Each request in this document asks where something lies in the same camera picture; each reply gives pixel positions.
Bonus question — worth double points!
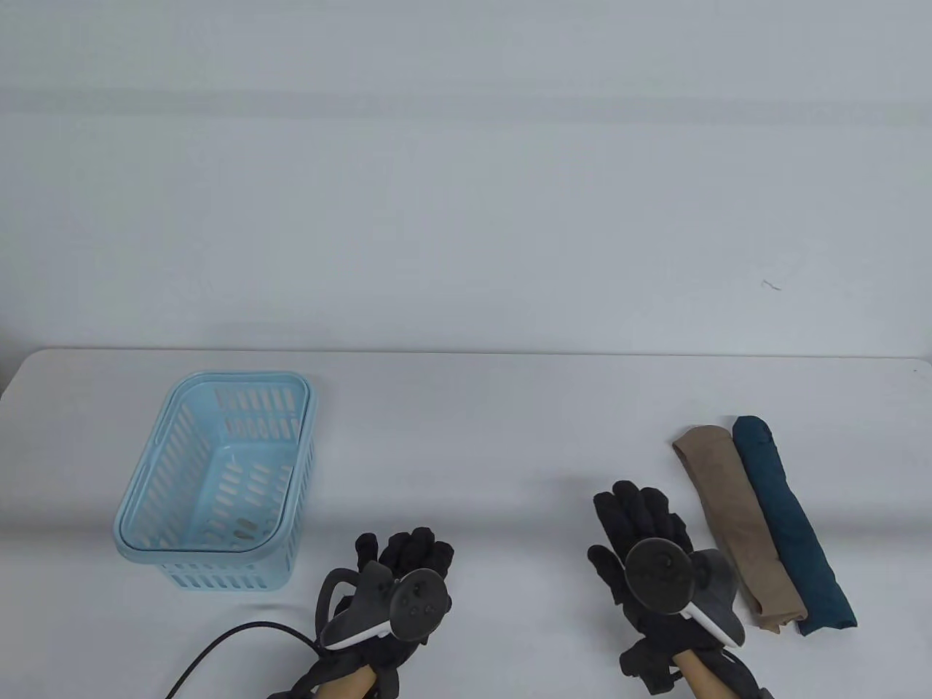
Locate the light blue plastic basket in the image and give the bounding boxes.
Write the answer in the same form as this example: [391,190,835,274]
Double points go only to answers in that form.
[114,371,319,592]

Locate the person's left forearm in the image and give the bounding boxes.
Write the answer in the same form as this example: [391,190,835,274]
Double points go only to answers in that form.
[320,664,379,699]

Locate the black cable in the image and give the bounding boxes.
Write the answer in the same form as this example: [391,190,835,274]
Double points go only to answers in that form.
[166,620,321,699]

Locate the person's right forearm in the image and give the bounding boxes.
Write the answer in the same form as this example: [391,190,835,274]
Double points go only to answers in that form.
[674,650,729,699]

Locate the person's right hand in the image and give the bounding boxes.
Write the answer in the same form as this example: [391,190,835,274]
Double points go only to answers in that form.
[588,481,740,692]

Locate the person's left hand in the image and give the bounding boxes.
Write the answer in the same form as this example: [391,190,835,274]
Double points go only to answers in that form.
[291,528,456,699]

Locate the dark teal shorts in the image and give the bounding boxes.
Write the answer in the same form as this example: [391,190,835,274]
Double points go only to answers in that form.
[732,416,858,638]

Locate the brown garment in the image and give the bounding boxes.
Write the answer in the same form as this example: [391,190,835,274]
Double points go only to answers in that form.
[671,426,807,633]

